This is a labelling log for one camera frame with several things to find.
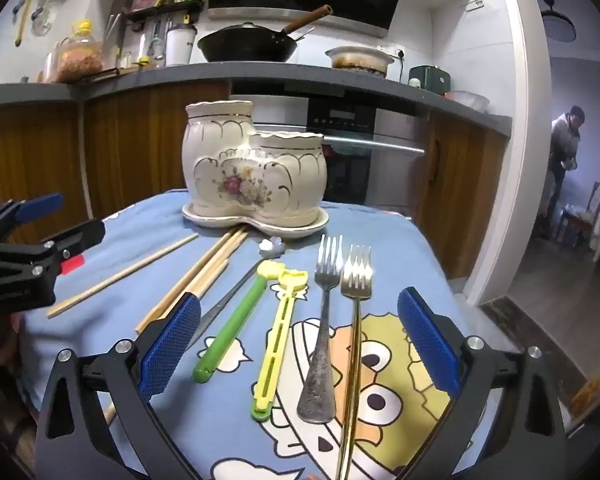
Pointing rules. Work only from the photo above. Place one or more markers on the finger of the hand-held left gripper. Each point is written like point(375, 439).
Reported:
point(75, 240)
point(37, 206)

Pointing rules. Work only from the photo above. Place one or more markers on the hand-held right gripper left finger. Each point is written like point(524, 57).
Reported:
point(170, 347)

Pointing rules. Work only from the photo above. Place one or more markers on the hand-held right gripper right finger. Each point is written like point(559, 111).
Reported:
point(427, 342)

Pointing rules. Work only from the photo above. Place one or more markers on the wooden chopstick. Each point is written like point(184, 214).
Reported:
point(220, 265)
point(125, 275)
point(205, 270)
point(180, 285)

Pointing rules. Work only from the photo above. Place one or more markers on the yellow slotted plastic utensil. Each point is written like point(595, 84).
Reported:
point(277, 335)

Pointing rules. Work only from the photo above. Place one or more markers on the silver fork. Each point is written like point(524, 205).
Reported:
point(320, 360)

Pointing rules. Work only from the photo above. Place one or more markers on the floral ceramic utensil holder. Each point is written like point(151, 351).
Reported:
point(252, 160)

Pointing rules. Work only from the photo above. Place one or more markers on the wooden cabinet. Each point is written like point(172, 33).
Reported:
point(460, 195)
point(140, 150)
point(20, 155)

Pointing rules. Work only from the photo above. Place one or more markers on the blue cartoon printed cloth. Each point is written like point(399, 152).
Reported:
point(260, 310)

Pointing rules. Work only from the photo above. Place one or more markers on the silver flower head spoon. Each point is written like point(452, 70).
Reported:
point(270, 246)

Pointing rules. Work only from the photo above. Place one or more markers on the white ceramic saucer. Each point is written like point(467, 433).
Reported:
point(260, 226)

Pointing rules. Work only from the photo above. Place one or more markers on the plastic jar yellow lid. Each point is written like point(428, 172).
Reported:
point(77, 57)

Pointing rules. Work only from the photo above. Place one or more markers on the wooden chair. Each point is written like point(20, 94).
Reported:
point(587, 215)

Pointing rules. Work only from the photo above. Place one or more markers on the white cup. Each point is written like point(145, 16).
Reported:
point(180, 45)

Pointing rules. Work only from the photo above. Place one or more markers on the built-in black oven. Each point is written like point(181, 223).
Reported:
point(375, 125)

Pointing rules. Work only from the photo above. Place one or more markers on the clear plastic container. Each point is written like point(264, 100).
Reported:
point(470, 101)

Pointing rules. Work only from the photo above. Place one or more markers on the grey kitchen countertop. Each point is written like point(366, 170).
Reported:
point(280, 82)

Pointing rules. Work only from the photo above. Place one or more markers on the green kitchen appliance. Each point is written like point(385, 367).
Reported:
point(430, 80)

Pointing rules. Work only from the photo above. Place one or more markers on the metal pot on stove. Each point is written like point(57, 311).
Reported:
point(357, 62)

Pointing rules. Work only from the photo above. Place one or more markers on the black ceiling lamp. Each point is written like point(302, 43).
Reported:
point(559, 22)

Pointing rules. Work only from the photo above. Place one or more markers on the black wall shelf rack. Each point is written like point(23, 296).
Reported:
point(165, 10)

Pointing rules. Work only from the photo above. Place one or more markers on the wall outlet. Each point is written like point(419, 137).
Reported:
point(397, 53)

